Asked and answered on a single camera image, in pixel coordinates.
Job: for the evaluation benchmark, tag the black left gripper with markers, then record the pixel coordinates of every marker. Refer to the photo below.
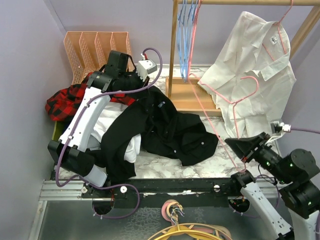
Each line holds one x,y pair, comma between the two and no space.
141,84

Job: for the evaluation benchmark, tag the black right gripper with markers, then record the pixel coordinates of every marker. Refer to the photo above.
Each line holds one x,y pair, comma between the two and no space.
244,146

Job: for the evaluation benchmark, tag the black button shirt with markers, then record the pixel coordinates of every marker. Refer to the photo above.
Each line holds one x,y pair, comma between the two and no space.
164,131

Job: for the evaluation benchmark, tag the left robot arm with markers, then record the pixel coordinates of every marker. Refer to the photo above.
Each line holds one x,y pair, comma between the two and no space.
69,151

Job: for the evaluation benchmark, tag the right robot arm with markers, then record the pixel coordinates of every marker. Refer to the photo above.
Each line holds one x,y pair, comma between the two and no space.
300,195

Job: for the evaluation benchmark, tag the white crumpled shirt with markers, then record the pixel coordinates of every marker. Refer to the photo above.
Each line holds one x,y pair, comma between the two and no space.
109,114

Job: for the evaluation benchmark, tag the white hanging shirt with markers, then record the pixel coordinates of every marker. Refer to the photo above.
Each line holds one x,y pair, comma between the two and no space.
258,48

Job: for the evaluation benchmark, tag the red black plaid shirt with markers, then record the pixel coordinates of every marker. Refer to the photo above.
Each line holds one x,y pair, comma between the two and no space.
63,105

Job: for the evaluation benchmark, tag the blue hanger bundle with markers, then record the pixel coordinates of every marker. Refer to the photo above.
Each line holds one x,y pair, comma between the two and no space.
185,22

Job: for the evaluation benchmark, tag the pink hanger pile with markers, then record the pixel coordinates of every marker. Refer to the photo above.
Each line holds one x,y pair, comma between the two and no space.
172,209

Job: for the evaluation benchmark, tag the yellow hanger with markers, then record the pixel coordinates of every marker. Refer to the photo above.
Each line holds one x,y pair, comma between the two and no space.
182,229

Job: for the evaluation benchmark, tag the peach file organizer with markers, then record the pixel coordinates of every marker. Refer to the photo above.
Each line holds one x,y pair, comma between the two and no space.
88,51

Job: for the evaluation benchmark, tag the wooden clothes rack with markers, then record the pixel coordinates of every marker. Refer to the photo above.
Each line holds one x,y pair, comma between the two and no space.
181,94

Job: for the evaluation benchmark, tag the green laundry basket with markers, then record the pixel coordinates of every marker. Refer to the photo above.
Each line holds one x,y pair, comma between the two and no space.
59,128

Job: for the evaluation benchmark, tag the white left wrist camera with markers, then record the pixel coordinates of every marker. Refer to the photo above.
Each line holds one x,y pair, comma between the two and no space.
145,67

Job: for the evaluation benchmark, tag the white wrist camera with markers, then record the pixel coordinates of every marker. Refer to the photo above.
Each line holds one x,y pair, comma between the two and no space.
145,67
280,128

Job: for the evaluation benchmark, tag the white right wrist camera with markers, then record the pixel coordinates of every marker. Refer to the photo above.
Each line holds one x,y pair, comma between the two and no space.
280,128

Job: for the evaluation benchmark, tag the black mounting rail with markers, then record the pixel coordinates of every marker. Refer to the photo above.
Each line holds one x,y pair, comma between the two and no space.
189,192

